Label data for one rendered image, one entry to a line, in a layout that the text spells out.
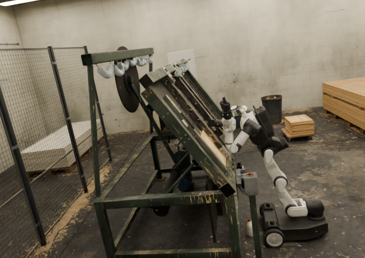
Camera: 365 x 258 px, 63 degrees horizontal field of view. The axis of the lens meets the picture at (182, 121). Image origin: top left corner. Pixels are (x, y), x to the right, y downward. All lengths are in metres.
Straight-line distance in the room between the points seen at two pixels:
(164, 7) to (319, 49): 4.16
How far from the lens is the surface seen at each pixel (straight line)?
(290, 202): 3.48
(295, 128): 6.21
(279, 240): 3.45
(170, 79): 3.17
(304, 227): 3.48
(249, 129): 2.88
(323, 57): 8.81
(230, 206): 2.88
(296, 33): 8.57
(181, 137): 2.64
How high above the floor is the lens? 2.12
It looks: 14 degrees down
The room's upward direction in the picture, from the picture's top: 9 degrees counter-clockwise
